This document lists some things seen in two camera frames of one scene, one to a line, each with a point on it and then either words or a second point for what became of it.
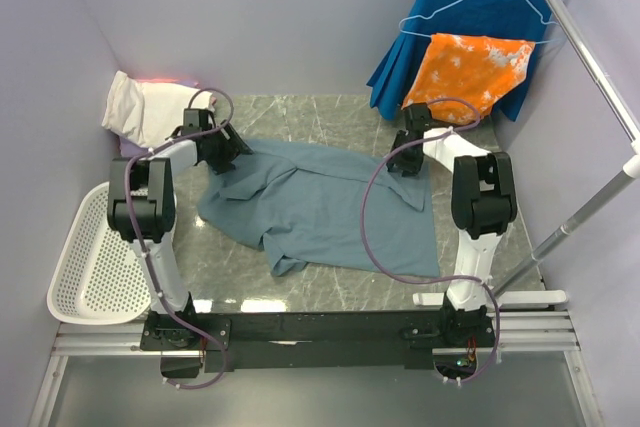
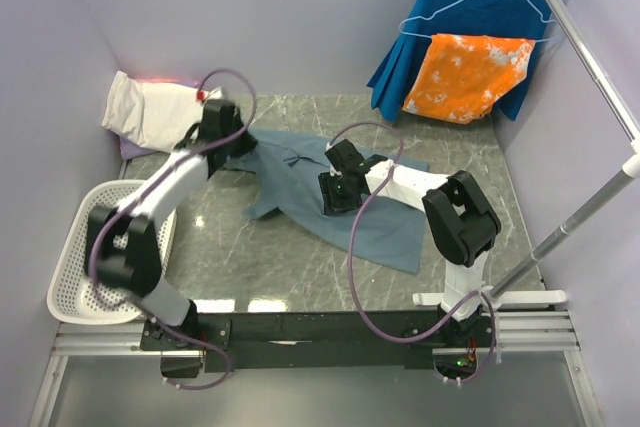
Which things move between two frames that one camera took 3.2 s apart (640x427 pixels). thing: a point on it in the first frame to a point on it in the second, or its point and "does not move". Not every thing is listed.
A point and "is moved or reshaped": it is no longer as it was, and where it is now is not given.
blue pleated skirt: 490,8 does not move
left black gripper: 233,148 to 249,145
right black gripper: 410,168 to 331,201
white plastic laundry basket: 98,278 does not move
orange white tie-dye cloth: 476,68 does not move
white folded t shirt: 147,111 does not move
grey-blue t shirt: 325,207 is moved or reshaped
